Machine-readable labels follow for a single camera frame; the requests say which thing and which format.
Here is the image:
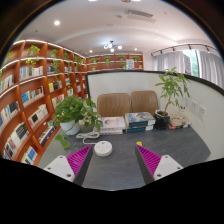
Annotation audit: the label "black track light rail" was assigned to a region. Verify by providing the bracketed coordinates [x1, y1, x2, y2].
[149, 43, 218, 57]

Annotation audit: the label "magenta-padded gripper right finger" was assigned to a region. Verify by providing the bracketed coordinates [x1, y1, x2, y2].
[134, 144, 184, 186]

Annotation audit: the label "tan leather chair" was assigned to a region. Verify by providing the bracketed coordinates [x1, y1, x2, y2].
[129, 90, 160, 116]
[96, 92, 132, 118]

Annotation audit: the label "thick dark grey-covered book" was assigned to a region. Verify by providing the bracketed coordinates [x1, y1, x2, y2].
[124, 111, 157, 128]

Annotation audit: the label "thin white book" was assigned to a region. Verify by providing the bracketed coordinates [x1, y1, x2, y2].
[99, 129, 124, 136]

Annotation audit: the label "multi-bulb ceiling lamp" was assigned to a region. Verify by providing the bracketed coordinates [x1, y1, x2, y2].
[103, 40, 124, 53]

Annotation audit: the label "white power strip cable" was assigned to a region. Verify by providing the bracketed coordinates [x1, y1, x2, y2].
[75, 130, 101, 145]

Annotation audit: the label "recessed ceiling spotlights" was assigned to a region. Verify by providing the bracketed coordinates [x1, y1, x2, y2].
[53, 0, 139, 54]

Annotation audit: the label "orange wooden bookshelf unit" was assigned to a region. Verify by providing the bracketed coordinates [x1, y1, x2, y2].
[0, 39, 144, 166]

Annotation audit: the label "clear acrylic sign stand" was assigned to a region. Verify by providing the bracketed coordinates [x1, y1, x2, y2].
[179, 97, 190, 113]

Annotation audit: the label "stack of red-edged books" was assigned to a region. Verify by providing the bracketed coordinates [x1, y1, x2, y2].
[168, 113, 193, 130]

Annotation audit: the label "thick dark blue book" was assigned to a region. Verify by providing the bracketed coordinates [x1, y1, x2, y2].
[125, 124, 155, 134]

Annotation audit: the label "white book with pink cover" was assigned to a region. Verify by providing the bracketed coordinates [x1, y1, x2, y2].
[99, 116, 127, 132]

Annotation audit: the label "pothos plant in white pot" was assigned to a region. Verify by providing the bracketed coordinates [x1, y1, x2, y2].
[52, 94, 104, 150]

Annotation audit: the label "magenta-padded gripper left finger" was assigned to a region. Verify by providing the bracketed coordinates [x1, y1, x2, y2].
[43, 144, 94, 187]

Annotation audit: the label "sheer white curtain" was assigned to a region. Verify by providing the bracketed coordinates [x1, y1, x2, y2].
[152, 49, 224, 89]

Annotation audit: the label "ceiling air vent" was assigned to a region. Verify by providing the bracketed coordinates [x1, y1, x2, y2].
[124, 8, 157, 24]

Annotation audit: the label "tall plant in black pot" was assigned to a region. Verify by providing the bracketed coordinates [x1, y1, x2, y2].
[153, 67, 191, 130]

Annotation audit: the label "white wall outlet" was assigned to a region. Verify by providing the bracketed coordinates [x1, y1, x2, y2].
[189, 99, 200, 115]
[197, 104, 208, 121]

